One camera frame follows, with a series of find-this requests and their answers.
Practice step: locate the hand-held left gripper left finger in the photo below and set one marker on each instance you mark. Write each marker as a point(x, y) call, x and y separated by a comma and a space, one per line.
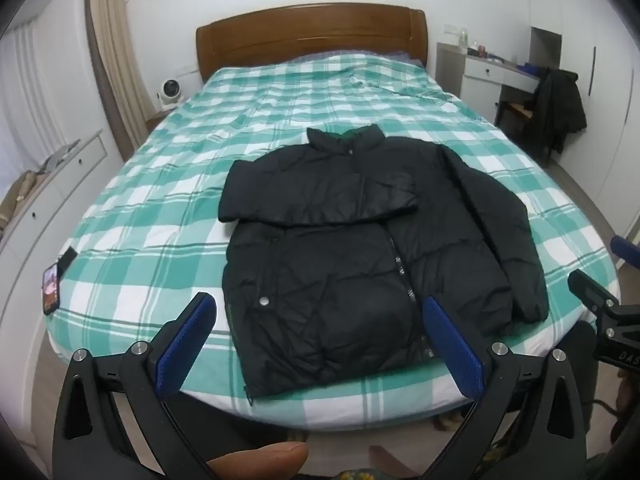
point(185, 350)

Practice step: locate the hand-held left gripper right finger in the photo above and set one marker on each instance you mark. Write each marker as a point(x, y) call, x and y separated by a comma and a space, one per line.
point(452, 350)

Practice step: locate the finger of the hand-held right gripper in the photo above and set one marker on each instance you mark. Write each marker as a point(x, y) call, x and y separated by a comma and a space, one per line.
point(626, 247)
point(592, 291)

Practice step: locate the black puffer jacket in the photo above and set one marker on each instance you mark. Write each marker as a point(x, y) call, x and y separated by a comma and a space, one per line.
point(325, 270)

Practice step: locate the person's left hand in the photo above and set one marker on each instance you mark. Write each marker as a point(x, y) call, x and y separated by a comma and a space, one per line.
point(255, 460)

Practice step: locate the black pouch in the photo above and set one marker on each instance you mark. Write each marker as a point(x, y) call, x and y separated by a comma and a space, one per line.
point(66, 263)

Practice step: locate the smartphone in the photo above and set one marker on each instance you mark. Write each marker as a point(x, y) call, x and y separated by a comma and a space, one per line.
point(51, 290)

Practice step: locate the bed with green checked sheet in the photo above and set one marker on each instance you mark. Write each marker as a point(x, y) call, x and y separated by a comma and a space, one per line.
point(150, 200)

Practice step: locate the wooden chair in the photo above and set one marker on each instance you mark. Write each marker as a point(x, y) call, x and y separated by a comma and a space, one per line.
point(512, 112)

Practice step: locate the white low cabinet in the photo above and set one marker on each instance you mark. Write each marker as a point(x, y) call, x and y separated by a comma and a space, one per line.
point(45, 210)

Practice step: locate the blue item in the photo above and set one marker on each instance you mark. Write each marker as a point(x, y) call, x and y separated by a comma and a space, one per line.
point(529, 68)

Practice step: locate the white wardrobe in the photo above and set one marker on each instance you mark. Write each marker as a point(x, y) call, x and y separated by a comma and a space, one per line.
point(605, 35)

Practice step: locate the beige cloth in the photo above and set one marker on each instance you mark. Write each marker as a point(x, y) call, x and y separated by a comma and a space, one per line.
point(17, 200)

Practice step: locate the white desk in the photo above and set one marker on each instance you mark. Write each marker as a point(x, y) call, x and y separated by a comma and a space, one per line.
point(480, 72)

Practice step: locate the silver laptop stand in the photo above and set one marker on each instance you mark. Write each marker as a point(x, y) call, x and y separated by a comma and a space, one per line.
point(60, 156)

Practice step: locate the white round fan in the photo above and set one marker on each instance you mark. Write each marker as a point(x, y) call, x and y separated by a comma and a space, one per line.
point(171, 91)

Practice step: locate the clear bottle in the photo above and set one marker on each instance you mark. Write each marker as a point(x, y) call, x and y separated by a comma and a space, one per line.
point(463, 41)

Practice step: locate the beige curtain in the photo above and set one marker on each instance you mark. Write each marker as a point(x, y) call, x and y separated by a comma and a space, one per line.
point(120, 60)

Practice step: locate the wooden headboard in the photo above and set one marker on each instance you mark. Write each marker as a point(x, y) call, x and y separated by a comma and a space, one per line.
point(310, 35)

